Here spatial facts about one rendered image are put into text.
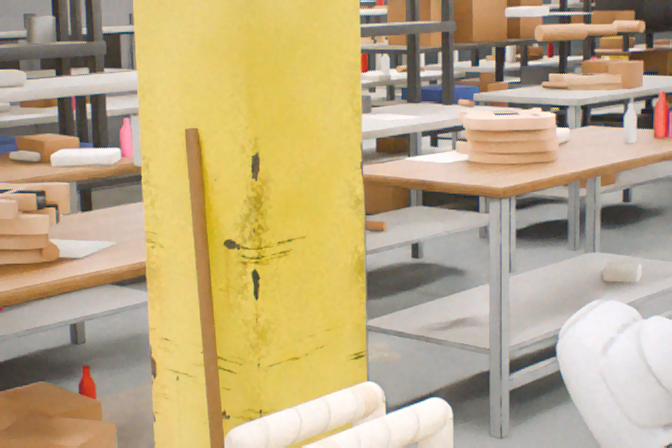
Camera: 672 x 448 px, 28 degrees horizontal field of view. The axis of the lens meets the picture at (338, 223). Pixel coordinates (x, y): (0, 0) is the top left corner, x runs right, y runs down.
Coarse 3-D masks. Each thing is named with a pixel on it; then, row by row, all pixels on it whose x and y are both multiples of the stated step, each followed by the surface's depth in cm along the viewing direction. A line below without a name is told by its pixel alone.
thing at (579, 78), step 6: (552, 78) 854; (558, 78) 850; (564, 78) 844; (570, 78) 832; (576, 78) 828; (582, 78) 826; (588, 78) 825; (594, 78) 825; (600, 78) 826; (606, 78) 827; (612, 78) 829; (618, 78) 832; (576, 84) 828; (582, 84) 826; (588, 84) 825
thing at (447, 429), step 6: (450, 420) 124; (444, 426) 124; (450, 426) 125; (438, 432) 124; (444, 432) 124; (450, 432) 125; (426, 438) 124; (432, 438) 124; (438, 438) 124; (444, 438) 124; (450, 438) 125; (420, 444) 125; (426, 444) 124; (432, 444) 124; (438, 444) 124; (444, 444) 124; (450, 444) 125
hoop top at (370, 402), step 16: (368, 384) 130; (320, 400) 125; (336, 400) 126; (352, 400) 127; (368, 400) 128; (272, 416) 121; (288, 416) 122; (304, 416) 122; (320, 416) 124; (336, 416) 125; (352, 416) 127; (240, 432) 118; (256, 432) 118; (272, 432) 119; (288, 432) 121; (304, 432) 122; (320, 432) 124
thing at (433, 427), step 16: (432, 400) 125; (384, 416) 121; (400, 416) 121; (416, 416) 121; (432, 416) 123; (448, 416) 124; (352, 432) 116; (368, 432) 117; (384, 432) 118; (400, 432) 119; (416, 432) 121; (432, 432) 123
